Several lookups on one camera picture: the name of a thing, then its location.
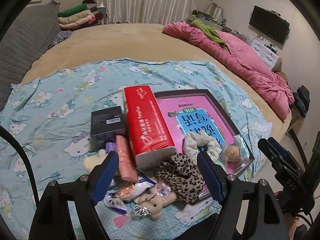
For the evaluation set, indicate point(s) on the green cloth on comforter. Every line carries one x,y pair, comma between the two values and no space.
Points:
209,32

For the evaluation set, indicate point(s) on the white floral scrunchie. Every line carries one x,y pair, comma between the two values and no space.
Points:
194,141

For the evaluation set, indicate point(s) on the dark clothing pile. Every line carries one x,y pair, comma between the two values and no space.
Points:
302,100

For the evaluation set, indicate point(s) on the cluttered desk items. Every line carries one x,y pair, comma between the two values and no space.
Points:
213,16

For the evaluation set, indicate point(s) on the white purple wipes packet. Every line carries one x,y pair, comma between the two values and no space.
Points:
122,193

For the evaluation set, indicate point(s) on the red tissue pack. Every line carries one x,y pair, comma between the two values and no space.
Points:
149,136

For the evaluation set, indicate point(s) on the small beige bear plush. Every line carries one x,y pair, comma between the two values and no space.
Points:
152,202

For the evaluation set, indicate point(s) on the white pleated curtain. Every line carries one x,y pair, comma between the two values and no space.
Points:
146,11

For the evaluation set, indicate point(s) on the grey quilted sofa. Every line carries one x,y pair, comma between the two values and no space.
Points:
26,41

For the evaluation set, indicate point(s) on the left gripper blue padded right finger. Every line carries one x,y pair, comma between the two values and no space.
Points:
213,175

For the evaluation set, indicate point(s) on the pink towel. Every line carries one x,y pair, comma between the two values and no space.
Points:
126,168

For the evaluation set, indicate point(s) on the white drawer cabinet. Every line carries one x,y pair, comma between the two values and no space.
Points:
271,59

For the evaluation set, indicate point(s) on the cream teddy bear plush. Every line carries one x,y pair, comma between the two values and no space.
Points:
94,160

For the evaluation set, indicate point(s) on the dark navy box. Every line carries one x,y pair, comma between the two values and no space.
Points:
106,124

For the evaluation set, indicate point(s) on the stack of folded blankets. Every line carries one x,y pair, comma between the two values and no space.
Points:
83,15

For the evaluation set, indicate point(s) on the dark framed pink tray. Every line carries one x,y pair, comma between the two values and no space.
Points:
197,110

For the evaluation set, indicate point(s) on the black wall television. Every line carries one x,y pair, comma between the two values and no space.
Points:
270,24

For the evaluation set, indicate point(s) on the small doll in plastic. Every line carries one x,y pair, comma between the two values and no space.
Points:
236,153

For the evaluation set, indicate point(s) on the pink quilted comforter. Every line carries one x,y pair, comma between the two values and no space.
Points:
241,59

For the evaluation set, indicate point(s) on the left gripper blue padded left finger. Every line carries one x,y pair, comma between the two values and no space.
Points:
102,175

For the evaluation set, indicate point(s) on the leopard print scrunchie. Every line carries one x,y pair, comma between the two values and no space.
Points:
183,176

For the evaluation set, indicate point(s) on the purple fabric scrunchie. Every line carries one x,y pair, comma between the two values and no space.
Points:
110,147

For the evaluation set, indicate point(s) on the hello kitty blue sheet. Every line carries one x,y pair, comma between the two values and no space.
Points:
51,119

